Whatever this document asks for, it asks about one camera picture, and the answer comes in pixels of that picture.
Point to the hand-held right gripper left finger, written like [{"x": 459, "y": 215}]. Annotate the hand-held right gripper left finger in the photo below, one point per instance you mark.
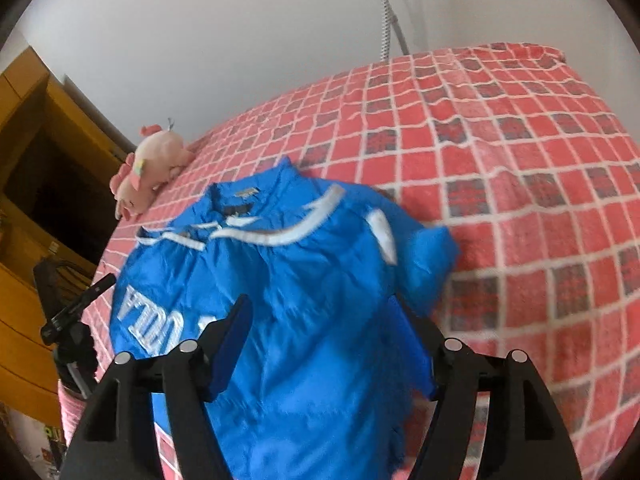
[{"x": 230, "y": 350}]

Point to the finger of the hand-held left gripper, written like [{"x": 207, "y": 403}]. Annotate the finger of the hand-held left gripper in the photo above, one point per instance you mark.
[{"x": 75, "y": 310}]

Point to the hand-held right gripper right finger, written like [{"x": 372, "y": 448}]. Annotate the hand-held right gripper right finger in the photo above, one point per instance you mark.
[{"x": 439, "y": 365}]

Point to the blue puffer jacket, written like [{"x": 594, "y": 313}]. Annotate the blue puffer jacket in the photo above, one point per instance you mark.
[{"x": 300, "y": 310}]

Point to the black chair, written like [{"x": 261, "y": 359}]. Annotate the black chair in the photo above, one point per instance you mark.
[{"x": 42, "y": 280}]

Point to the pink unicorn plush toy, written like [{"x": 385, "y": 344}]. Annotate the pink unicorn plush toy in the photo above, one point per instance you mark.
[{"x": 150, "y": 165}]

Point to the wooden door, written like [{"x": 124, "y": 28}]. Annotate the wooden door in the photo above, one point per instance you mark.
[{"x": 45, "y": 125}]

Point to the red checkered bed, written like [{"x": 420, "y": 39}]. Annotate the red checkered bed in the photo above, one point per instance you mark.
[{"x": 525, "y": 185}]

